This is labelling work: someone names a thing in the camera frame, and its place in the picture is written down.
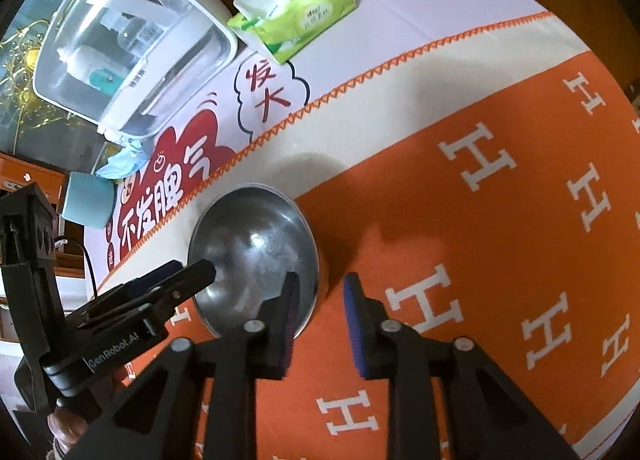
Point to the green tissue packet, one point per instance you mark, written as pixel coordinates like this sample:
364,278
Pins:
305,15

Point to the white plastic storage box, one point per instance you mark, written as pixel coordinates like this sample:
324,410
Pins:
150,40

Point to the steel bowl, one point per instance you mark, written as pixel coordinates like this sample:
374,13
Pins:
250,250

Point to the orange printed blanket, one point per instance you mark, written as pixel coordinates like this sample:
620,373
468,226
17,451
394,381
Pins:
450,240

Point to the orange drawer cabinet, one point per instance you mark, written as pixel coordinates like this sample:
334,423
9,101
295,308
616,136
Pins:
25,172

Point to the white bottle teal label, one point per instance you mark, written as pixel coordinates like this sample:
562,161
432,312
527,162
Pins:
95,72

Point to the gold ornament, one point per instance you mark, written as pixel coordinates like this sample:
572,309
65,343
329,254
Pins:
22,70

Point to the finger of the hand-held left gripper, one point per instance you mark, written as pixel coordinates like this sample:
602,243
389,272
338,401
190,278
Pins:
185,281
150,276

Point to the person's left hand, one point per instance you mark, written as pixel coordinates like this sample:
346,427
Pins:
67,422

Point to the blue face mask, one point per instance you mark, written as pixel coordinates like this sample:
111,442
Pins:
122,162

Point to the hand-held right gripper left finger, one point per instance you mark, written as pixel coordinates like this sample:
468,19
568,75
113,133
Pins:
291,322

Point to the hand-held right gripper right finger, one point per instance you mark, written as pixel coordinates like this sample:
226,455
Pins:
352,327

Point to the clear plastic bottle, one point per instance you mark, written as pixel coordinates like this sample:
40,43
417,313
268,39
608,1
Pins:
130,30

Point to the teal cup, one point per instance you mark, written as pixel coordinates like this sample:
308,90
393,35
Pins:
87,200

